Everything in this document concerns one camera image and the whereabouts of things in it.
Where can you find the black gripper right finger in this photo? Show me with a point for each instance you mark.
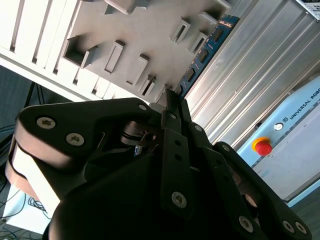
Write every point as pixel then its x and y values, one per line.
pixel 225 170

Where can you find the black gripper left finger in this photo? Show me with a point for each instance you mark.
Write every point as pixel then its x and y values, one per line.
pixel 75 117

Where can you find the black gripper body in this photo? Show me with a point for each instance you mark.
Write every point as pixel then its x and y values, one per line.
pixel 112 200

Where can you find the blue RAM stick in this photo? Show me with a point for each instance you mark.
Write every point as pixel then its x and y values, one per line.
pixel 203 55

